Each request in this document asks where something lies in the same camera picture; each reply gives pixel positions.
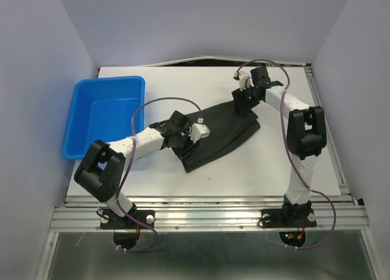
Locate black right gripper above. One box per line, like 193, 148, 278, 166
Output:
231, 83, 261, 113

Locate black dotted skirt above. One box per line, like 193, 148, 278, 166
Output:
181, 101, 260, 173

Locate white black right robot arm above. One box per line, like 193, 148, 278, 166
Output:
232, 67, 327, 225

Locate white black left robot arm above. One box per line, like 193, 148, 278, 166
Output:
74, 111, 210, 228

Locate blue plastic bin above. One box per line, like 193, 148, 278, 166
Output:
62, 75, 146, 160

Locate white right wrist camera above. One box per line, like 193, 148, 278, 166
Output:
233, 72, 252, 91

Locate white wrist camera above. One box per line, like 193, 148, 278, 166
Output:
233, 72, 252, 91
188, 117, 210, 144

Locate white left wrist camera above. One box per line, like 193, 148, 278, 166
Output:
188, 117, 210, 144

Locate aluminium table edge rail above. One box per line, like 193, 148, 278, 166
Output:
49, 194, 370, 233

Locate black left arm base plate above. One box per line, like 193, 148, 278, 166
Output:
99, 208, 156, 231

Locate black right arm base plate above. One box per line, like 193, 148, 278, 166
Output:
257, 209, 317, 229

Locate right side aluminium rail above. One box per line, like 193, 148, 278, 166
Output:
303, 63, 358, 206

